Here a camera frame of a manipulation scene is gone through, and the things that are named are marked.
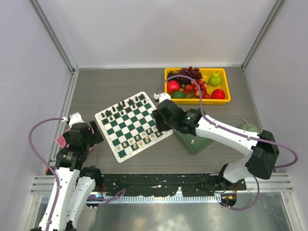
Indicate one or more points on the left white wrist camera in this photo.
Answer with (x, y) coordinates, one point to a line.
(73, 119)

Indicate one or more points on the dark green piece tray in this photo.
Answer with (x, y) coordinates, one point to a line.
(199, 144)

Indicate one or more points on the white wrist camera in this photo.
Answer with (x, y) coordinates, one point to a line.
(73, 119)
(160, 97)

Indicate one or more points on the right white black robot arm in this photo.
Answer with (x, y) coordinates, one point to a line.
(259, 150)

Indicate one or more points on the red apple right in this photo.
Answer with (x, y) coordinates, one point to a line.
(218, 94)

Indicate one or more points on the green lime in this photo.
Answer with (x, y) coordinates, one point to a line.
(178, 95)

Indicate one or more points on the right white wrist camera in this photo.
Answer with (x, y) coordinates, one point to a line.
(160, 97)

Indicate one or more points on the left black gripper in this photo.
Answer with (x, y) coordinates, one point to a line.
(96, 137)

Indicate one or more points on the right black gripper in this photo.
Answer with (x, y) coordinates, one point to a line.
(158, 117)

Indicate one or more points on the dark purple grape bunch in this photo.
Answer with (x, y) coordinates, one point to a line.
(191, 72)

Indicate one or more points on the red cherry bunch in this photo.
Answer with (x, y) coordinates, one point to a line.
(193, 92)

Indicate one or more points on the white slotted cable duct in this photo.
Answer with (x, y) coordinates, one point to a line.
(177, 198)

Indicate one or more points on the red apple left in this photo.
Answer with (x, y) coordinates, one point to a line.
(173, 86)

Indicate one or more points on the black grape bunch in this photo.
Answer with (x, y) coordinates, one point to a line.
(170, 76)

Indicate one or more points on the red apple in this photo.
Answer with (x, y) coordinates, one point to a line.
(218, 94)
(173, 86)

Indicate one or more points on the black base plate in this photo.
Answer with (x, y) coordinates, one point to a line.
(159, 185)

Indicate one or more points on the green pear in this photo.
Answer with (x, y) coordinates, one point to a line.
(215, 79)

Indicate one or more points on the green netted melon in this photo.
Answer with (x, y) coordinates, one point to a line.
(249, 127)

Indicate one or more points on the yellow plastic fruit tray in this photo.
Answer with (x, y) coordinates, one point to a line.
(206, 73)

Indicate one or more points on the pink box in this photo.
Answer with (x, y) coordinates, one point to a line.
(62, 141)

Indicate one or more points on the green white chess board mat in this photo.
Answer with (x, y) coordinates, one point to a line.
(127, 119)

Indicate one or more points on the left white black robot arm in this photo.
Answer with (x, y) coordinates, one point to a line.
(73, 182)

